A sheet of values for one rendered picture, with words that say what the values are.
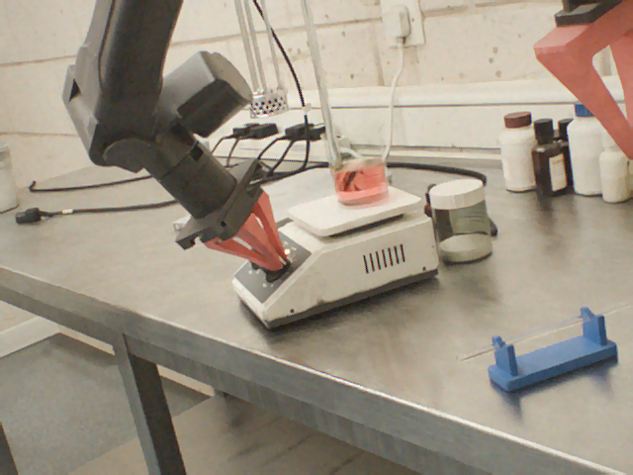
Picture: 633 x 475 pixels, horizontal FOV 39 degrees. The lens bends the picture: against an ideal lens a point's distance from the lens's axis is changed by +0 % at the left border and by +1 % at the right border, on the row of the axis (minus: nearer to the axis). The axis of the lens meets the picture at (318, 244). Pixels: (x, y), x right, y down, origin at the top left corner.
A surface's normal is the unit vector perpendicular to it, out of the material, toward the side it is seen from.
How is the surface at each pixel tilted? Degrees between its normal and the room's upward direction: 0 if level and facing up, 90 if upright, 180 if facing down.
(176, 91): 58
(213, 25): 90
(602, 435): 0
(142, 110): 138
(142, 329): 90
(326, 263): 90
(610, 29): 87
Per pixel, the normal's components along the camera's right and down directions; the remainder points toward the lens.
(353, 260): 0.33, 0.22
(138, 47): 0.42, 0.81
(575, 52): 0.61, 0.06
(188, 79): -0.38, -0.20
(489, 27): -0.75, 0.33
